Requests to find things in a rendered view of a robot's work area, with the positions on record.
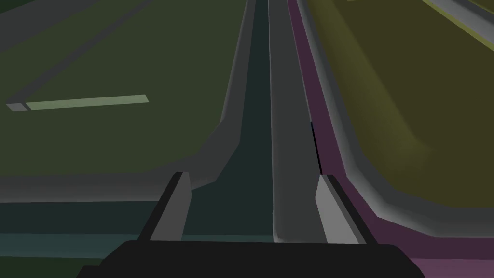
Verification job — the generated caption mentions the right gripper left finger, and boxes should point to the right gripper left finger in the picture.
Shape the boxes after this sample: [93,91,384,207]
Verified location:
[137,171,192,242]

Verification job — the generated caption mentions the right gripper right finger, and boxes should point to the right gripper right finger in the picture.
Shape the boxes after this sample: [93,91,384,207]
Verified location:
[315,174,379,245]

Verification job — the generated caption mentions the grey door leaf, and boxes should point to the grey door leaf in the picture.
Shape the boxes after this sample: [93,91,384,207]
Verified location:
[268,0,329,244]

